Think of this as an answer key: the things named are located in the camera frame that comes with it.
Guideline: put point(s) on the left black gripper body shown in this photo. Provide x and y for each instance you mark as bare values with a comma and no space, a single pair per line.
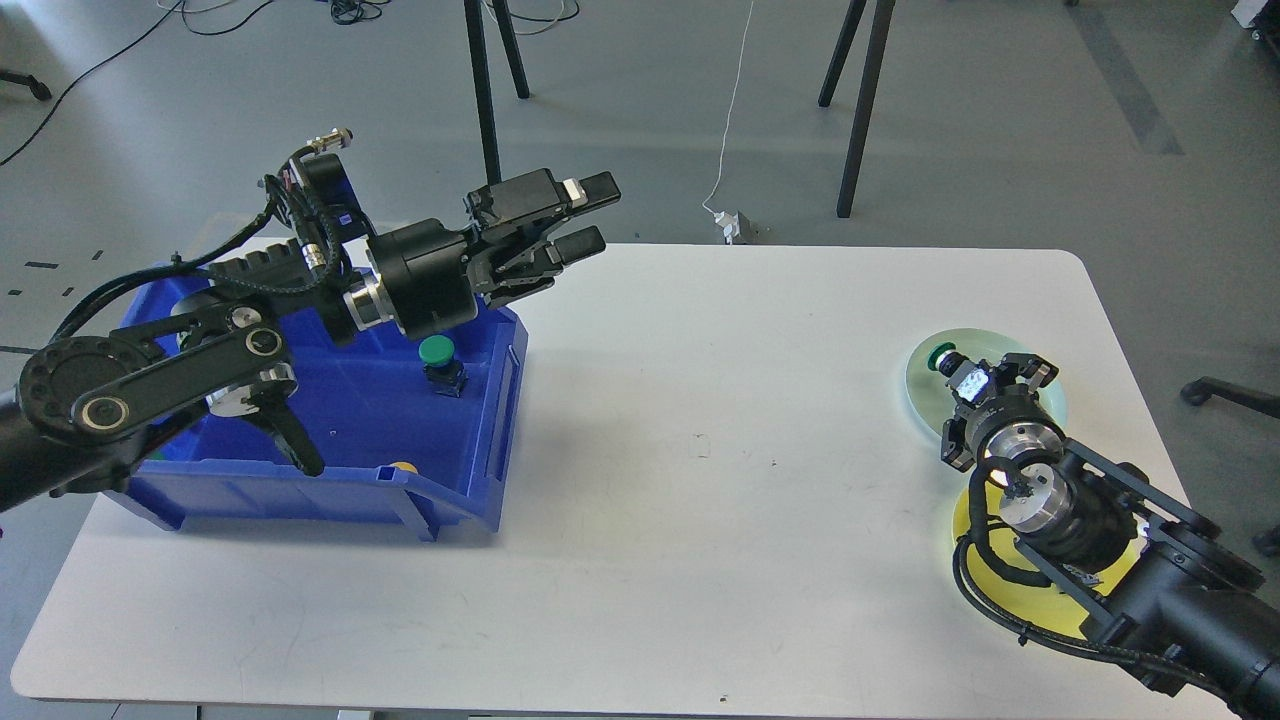
426,278

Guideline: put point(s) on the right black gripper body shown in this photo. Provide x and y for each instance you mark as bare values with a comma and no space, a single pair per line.
1015,428

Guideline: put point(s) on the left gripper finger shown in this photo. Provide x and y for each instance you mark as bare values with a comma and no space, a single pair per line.
537,196
532,266

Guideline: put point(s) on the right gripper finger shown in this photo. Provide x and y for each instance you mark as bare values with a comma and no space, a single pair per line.
973,383
1024,374

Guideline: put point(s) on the green button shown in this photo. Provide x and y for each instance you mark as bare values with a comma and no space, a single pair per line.
443,369
945,359

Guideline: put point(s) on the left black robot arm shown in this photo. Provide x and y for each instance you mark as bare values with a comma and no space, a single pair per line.
145,356

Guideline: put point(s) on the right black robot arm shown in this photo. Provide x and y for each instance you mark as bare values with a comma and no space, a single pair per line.
1163,599

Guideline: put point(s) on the light green plate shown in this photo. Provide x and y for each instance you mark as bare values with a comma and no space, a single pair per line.
927,391

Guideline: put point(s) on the yellow plate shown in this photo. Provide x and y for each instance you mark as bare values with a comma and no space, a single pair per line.
1047,607

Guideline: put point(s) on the blue plastic bin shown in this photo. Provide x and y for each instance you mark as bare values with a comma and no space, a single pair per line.
364,405

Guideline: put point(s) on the black tripod legs left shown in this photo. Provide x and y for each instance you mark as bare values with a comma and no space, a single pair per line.
476,39

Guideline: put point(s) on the black tripod legs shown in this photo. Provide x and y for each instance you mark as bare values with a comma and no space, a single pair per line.
476,39
871,70

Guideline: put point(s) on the white power adapter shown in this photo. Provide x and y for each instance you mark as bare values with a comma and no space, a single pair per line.
738,229

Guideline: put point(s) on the black tripod legs right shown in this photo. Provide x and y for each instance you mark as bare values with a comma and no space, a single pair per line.
871,70

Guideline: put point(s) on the black chair base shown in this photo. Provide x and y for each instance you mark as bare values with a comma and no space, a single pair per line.
37,88

